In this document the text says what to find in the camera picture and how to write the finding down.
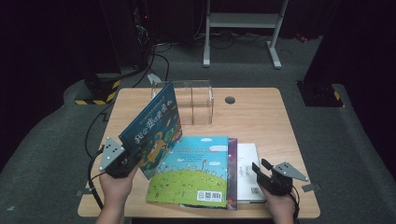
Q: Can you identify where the looped black floor cable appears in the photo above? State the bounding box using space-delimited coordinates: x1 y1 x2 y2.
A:
153 53 171 82

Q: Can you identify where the black yellow striped stand base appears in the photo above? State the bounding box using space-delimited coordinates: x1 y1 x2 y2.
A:
297 80 345 108
74 73 121 106

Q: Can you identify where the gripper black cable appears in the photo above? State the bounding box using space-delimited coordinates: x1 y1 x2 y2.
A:
288 186 302 224
87 146 108 211

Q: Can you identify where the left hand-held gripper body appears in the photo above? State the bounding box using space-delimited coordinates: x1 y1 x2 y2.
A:
98 136 139 179

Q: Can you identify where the purple magazine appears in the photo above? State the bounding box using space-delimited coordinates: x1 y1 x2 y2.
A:
178 137 238 211

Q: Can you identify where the white book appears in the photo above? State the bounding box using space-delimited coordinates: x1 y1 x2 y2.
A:
236 143 267 203

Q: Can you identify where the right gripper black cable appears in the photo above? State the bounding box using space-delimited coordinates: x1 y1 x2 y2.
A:
288 186 302 224

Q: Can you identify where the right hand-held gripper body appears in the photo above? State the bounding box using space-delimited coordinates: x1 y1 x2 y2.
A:
259 161 310 196

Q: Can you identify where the white metal stand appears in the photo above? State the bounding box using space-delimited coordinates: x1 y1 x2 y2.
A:
203 0 289 70

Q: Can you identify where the light blue picture book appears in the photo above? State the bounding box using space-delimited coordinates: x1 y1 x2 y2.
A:
146 135 230 209

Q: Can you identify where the person's left hand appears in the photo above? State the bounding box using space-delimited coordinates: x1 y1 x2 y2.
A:
99 169 138 216

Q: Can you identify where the clear acrylic book holder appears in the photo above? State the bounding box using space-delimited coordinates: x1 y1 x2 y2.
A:
150 79 215 126

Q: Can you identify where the tangle of black cables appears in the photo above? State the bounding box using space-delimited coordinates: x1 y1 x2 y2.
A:
194 29 272 50

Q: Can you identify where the black equipment rack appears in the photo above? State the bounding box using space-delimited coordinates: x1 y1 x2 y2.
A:
99 0 157 71

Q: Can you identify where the dark blue picture book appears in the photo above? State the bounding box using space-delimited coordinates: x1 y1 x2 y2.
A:
119 81 183 180

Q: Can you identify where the grey tape strip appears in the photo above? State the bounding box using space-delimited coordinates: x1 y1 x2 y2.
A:
301 183 321 192
76 188 96 198

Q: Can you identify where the person's right hand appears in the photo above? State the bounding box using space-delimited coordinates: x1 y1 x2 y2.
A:
264 188 297 218

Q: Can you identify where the thin black floor cable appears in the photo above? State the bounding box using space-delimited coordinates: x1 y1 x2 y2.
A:
84 102 115 161

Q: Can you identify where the white film flap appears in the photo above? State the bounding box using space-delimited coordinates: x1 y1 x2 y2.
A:
148 73 163 85

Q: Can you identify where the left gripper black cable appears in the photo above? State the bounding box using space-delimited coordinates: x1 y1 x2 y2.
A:
87 146 108 211

